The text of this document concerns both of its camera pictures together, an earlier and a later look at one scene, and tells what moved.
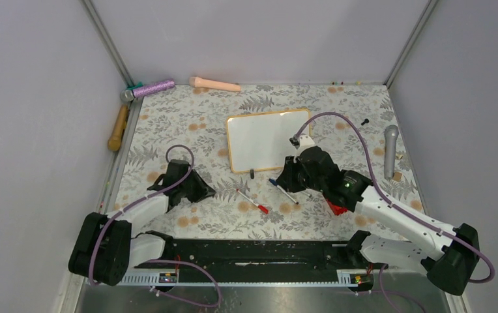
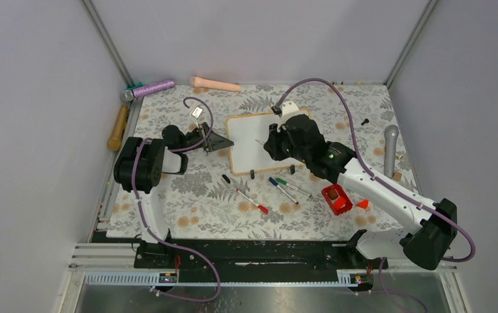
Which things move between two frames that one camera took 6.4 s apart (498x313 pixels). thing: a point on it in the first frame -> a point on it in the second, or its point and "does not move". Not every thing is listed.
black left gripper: x=203 y=190 -> x=214 y=141
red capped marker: x=262 y=208 does not move
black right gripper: x=287 y=180 -> x=272 y=145
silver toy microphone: x=390 y=135 does not move
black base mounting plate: x=265 y=255 does not move
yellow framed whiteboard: x=262 y=141 does not move
